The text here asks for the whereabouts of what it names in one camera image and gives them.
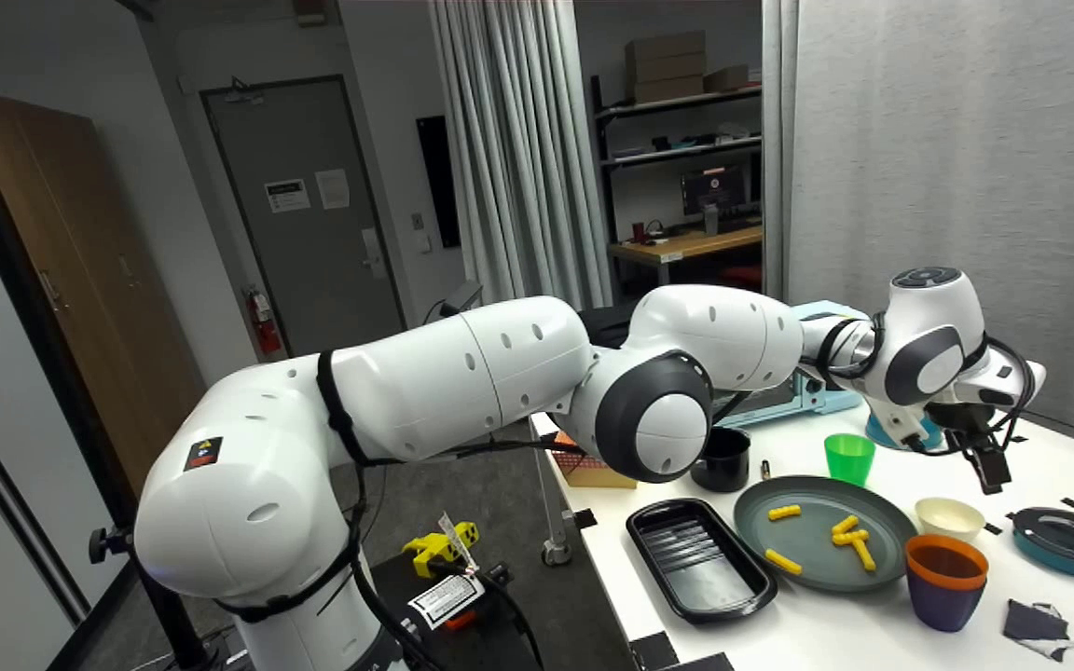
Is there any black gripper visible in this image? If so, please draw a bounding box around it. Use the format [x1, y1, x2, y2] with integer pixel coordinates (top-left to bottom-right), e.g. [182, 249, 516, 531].
[933, 396, 1013, 496]

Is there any small white bowl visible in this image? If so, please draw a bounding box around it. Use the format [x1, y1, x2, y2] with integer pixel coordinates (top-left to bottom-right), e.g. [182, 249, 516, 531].
[909, 496, 987, 546]

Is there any gray round plate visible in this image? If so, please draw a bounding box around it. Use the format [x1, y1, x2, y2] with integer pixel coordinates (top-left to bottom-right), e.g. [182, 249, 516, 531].
[730, 475, 921, 598]

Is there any black pan lid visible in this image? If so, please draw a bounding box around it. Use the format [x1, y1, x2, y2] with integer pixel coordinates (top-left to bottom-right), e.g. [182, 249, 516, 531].
[1020, 510, 1074, 564]

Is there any small teal dish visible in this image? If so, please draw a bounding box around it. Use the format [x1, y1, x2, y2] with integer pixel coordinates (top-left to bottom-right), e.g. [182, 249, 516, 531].
[869, 414, 942, 455]

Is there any orange plastic cup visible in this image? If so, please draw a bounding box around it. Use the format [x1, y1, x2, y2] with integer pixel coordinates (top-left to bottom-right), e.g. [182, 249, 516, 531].
[903, 532, 991, 598]

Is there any green translucent plastic cup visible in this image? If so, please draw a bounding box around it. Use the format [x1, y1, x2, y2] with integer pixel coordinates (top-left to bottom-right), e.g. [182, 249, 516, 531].
[822, 427, 879, 488]

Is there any purple plastic cup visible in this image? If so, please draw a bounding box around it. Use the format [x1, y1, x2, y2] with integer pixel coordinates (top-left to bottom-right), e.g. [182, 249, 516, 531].
[905, 574, 983, 633]

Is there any dark cloth patch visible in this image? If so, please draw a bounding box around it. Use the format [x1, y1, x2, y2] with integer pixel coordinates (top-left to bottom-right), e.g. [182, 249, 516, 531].
[1000, 598, 1074, 664]

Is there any black rectangular plastic tray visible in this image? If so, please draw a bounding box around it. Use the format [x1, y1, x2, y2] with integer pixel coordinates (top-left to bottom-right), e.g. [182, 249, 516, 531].
[624, 496, 780, 628]

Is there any wooden desk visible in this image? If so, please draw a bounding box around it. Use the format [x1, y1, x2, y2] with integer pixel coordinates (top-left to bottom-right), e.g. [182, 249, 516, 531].
[609, 224, 767, 301]

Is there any white curtain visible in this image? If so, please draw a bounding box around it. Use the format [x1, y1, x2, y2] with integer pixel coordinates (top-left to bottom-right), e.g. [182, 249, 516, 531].
[425, 0, 624, 314]
[757, 0, 804, 301]

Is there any thin pole with black base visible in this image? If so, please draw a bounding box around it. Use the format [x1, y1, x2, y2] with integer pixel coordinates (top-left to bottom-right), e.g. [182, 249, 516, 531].
[533, 434, 578, 572]

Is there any dark storage shelf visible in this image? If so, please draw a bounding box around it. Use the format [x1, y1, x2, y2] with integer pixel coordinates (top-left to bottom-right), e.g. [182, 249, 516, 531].
[586, 70, 763, 227]

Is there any brown cardboard box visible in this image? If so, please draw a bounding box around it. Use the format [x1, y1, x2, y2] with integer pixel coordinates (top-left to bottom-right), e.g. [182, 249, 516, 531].
[624, 29, 714, 103]

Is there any yellow tool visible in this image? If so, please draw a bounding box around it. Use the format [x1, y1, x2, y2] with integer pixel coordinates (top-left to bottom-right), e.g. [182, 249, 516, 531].
[398, 518, 486, 580]

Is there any white label card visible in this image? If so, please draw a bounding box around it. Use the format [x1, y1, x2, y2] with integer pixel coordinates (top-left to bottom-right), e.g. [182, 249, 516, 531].
[407, 572, 489, 629]

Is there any white paper sign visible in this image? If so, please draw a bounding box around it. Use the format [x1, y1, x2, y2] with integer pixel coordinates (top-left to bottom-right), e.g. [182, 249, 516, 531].
[313, 169, 354, 211]
[260, 175, 313, 217]

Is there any gray door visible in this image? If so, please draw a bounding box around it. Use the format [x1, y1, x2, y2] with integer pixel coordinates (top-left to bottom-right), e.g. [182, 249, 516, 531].
[199, 76, 407, 359]

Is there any red fire extinguisher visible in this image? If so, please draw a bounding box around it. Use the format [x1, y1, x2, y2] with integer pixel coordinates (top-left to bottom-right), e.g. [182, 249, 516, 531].
[246, 287, 289, 365]

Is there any black round knob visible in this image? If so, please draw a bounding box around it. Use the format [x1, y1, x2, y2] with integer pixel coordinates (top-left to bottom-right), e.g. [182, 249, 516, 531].
[87, 527, 131, 568]

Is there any brown wooden panel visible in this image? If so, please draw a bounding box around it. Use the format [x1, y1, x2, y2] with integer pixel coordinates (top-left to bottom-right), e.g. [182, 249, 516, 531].
[0, 85, 210, 500]

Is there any teal pan with gray handle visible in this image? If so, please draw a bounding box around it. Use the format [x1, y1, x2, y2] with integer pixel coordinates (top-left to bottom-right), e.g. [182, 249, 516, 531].
[1006, 503, 1074, 580]

